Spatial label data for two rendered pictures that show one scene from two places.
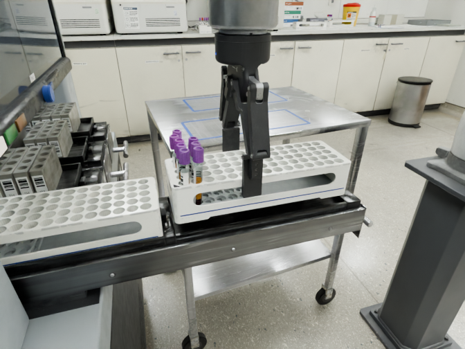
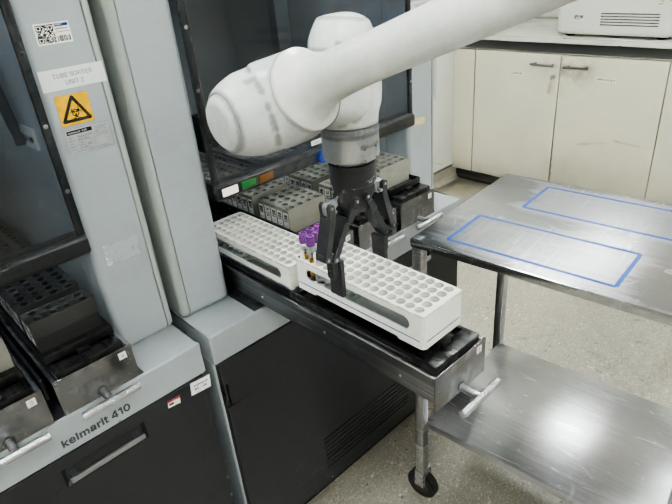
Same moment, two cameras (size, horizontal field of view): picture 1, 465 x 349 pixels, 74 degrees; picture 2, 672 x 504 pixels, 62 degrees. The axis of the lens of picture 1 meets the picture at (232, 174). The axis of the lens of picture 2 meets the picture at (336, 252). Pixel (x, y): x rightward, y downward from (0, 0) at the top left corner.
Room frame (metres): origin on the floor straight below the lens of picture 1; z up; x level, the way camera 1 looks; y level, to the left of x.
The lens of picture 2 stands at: (0.06, -0.77, 1.38)
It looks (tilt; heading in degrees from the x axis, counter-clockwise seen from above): 28 degrees down; 65
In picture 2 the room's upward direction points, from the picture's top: 5 degrees counter-clockwise
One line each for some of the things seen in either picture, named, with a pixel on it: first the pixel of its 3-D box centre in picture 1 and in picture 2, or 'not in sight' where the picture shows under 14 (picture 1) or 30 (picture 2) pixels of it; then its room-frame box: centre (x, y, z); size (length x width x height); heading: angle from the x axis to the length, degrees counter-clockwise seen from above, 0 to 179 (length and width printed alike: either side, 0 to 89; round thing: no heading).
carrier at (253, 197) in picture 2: not in sight; (269, 199); (0.46, 0.47, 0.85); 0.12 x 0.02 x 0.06; 17
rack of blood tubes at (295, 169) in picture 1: (257, 176); (373, 287); (0.46, -0.04, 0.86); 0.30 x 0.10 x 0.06; 107
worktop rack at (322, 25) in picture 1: (309, 25); not in sight; (3.21, -0.72, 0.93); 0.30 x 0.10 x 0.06; 99
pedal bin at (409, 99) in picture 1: (409, 101); not in sight; (3.14, -1.82, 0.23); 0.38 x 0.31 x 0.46; 17
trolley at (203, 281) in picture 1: (245, 211); (570, 382); (0.98, -0.05, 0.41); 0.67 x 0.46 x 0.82; 111
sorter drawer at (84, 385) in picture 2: not in sight; (33, 308); (-0.10, 0.40, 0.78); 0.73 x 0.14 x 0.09; 107
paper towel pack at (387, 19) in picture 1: (390, 19); not in sight; (3.92, -1.80, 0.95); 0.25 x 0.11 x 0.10; 103
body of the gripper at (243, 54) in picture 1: (242, 67); (353, 186); (0.45, -0.01, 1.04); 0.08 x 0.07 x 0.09; 17
